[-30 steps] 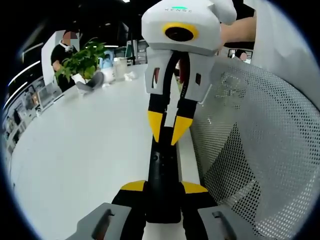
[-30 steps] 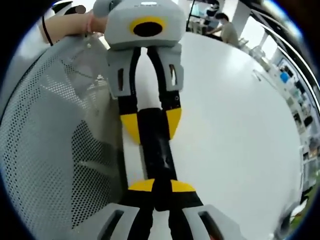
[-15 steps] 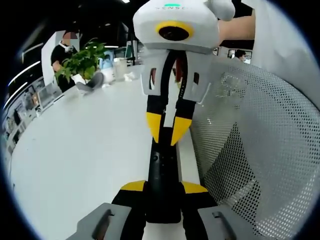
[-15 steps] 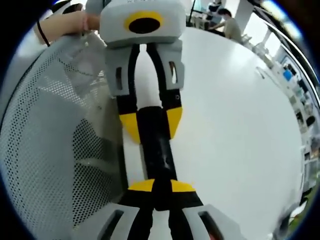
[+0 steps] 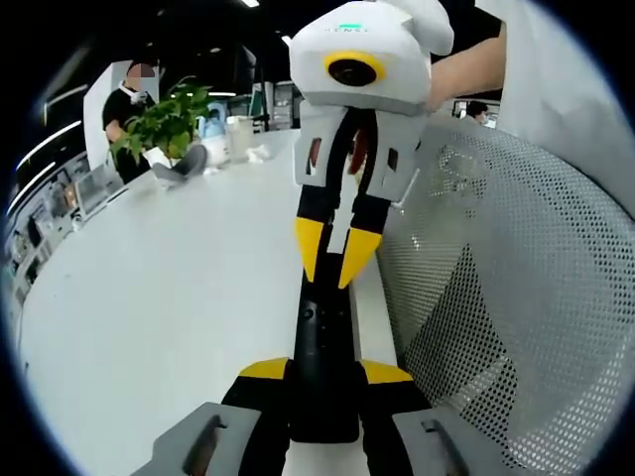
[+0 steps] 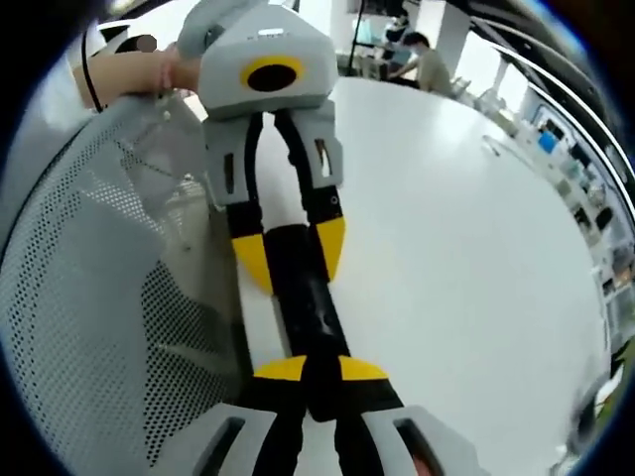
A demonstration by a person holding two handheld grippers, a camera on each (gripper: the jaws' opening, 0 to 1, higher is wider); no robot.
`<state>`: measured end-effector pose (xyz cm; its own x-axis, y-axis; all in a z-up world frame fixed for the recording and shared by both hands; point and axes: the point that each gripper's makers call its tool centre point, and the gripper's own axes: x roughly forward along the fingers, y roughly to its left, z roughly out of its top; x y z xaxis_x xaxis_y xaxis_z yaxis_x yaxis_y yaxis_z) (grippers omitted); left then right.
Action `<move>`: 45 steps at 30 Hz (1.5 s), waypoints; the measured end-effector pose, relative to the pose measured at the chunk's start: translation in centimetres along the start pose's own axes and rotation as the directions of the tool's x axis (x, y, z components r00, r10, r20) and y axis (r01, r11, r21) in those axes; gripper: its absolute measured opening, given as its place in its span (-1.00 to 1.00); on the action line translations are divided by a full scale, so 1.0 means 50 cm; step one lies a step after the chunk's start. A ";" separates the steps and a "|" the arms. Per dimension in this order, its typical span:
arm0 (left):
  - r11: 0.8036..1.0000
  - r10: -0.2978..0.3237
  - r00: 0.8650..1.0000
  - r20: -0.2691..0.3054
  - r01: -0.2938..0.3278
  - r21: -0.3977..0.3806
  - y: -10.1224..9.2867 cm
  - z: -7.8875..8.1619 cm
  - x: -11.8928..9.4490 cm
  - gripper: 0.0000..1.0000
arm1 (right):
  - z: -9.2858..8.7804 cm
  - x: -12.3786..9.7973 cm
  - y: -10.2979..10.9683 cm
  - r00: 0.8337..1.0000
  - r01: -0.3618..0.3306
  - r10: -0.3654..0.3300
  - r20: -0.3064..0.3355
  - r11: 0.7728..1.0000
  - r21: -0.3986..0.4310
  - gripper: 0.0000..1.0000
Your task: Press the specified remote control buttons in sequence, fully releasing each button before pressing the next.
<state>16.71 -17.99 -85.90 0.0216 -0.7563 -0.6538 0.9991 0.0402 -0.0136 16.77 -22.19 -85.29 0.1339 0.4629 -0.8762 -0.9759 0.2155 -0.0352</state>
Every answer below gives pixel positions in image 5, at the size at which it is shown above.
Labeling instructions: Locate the white mesh office chair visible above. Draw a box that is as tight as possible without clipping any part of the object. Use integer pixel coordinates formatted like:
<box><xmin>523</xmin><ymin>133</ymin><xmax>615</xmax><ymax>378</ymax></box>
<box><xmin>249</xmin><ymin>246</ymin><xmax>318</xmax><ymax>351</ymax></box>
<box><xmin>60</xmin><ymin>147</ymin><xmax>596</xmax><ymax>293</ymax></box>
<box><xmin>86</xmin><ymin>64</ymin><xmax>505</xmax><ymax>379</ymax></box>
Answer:
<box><xmin>374</xmin><ymin>114</ymin><xmax>635</xmax><ymax>472</ymax></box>

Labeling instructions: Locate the blue and white spray bottle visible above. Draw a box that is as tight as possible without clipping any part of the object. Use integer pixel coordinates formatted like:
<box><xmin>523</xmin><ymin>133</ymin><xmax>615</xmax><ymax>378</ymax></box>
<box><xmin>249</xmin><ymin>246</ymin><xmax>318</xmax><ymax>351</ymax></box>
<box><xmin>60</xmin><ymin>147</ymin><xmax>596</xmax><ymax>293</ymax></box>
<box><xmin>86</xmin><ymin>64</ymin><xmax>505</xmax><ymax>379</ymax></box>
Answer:
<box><xmin>196</xmin><ymin>100</ymin><xmax>230</xmax><ymax>166</ymax></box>

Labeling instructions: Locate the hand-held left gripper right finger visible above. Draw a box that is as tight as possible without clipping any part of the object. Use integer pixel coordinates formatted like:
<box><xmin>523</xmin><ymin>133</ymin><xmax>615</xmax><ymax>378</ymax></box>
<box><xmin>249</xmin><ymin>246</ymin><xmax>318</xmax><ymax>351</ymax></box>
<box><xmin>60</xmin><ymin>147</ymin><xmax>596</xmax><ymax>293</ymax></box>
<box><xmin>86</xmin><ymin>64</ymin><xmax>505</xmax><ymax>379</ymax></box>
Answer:
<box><xmin>356</xmin><ymin>359</ymin><xmax>503</xmax><ymax>476</ymax></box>

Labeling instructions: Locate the black remote control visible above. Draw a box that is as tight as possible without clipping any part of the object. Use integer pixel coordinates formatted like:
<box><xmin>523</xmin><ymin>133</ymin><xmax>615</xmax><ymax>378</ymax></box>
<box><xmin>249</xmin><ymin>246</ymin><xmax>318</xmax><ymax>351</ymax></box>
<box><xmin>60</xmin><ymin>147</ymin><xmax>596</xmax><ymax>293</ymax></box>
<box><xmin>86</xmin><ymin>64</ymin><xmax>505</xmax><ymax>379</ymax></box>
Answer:
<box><xmin>290</xmin><ymin>225</ymin><xmax>360</xmax><ymax>443</ymax></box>

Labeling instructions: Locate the clear plastic cup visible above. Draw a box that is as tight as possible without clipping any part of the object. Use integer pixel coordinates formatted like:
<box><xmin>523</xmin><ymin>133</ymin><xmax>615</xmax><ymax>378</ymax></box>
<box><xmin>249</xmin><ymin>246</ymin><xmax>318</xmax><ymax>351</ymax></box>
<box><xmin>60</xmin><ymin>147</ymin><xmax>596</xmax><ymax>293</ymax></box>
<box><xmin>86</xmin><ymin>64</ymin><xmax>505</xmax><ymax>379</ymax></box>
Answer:
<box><xmin>225</xmin><ymin>117</ymin><xmax>255</xmax><ymax>163</ymax></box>

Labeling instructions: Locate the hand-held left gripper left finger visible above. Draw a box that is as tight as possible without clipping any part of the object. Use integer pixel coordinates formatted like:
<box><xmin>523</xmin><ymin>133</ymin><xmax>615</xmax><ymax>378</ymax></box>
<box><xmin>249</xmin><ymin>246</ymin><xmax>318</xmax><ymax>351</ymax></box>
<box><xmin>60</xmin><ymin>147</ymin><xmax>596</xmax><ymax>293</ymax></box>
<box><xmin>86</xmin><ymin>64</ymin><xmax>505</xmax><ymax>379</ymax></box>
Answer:
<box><xmin>131</xmin><ymin>356</ymin><xmax>294</xmax><ymax>476</ymax></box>

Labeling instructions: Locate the grey curved object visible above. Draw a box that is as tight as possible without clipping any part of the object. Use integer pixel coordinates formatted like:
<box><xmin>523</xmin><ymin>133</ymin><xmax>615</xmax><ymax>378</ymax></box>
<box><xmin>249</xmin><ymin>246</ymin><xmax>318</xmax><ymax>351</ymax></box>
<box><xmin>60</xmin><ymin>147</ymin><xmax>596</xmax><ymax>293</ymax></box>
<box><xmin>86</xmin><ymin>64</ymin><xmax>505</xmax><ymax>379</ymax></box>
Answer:
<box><xmin>150</xmin><ymin>142</ymin><xmax>209</xmax><ymax>188</ymax></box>

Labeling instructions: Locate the grey mesh office chair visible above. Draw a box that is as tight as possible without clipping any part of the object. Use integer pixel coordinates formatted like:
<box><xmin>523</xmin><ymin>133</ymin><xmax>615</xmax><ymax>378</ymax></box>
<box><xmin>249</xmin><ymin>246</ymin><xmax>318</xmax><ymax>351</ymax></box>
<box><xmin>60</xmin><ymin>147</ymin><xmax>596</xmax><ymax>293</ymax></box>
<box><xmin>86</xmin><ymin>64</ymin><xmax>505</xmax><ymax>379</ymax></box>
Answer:
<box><xmin>72</xmin><ymin>162</ymin><xmax>128</xmax><ymax>218</ymax></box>

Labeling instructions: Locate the green potted plant white pot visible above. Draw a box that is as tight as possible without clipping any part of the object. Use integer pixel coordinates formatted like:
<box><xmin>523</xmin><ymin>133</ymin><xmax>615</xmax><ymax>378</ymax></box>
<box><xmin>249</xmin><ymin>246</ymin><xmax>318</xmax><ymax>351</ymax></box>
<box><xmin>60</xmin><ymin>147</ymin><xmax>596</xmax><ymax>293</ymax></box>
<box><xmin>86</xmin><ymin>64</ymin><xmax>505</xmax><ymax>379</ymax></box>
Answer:
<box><xmin>108</xmin><ymin>75</ymin><xmax>213</xmax><ymax>170</ymax></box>

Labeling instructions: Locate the person's white clothing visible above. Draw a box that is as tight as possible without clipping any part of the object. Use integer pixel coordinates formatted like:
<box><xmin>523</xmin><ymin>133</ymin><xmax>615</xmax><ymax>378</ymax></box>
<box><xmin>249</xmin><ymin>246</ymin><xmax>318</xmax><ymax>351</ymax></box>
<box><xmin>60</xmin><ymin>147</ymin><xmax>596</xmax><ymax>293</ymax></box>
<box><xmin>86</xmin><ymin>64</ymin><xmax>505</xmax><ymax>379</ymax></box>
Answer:
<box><xmin>474</xmin><ymin>0</ymin><xmax>635</xmax><ymax>222</ymax></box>

